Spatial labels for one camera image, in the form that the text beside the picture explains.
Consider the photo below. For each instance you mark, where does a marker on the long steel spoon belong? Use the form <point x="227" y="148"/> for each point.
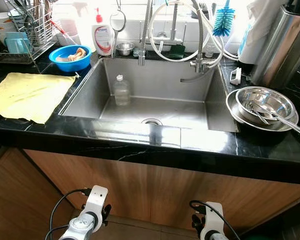
<point x="285" y="122"/>

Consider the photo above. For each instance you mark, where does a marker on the wide brown wooden cabinet door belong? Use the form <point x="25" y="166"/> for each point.
<point x="165" y="185"/>

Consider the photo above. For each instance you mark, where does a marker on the narrow brown wooden cabinet door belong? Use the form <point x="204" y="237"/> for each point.
<point x="15" y="200"/>

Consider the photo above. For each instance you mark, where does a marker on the steel sink drain strainer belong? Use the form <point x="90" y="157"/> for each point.
<point x="151" y="121"/>

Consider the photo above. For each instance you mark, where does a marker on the large steel plate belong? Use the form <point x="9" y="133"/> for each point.
<point x="232" y="107"/>

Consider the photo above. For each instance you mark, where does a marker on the clear plastic bottle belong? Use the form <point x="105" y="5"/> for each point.
<point x="121" y="92"/>

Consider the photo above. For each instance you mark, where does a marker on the yellow cleaning cloth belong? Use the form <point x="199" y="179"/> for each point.
<point x="25" y="95"/>

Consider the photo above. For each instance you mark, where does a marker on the stainless steel sink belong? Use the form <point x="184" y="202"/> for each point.
<point x="160" y="80"/>

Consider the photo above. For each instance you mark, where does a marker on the large steel bowl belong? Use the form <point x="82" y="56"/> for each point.
<point x="270" y="96"/>

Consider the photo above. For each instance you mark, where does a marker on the small white plastic holder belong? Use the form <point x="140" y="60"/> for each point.
<point x="235" y="76"/>

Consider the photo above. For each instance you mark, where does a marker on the blue plastic bowl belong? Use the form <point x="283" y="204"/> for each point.
<point x="57" y="64"/>

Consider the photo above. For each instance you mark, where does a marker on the small steel bowl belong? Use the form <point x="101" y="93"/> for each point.
<point x="125" y="49"/>

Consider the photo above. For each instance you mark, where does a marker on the steel spring faucet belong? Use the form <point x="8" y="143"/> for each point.
<point x="142" y="50"/>

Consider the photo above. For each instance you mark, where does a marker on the white soap bottle red pump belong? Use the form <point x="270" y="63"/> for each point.
<point x="103" y="40"/>

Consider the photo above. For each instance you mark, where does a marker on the dark green sponge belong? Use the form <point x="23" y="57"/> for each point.
<point x="178" y="51"/>

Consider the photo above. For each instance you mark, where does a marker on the steel knife block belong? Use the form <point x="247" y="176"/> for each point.
<point x="282" y="50"/>

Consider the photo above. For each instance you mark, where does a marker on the white jug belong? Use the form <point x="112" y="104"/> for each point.
<point x="252" y="35"/>

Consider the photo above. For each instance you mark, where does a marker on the blue bottle brush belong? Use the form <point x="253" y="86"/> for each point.
<point x="223" y="22"/>

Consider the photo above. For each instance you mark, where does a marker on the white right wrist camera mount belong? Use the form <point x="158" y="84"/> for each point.
<point x="214" y="215"/>

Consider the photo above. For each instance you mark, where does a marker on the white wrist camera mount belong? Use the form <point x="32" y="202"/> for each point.
<point x="96" y="197"/>
<point x="214" y="215"/>

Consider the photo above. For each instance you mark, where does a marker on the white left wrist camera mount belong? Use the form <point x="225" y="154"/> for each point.
<point x="96" y="197"/>

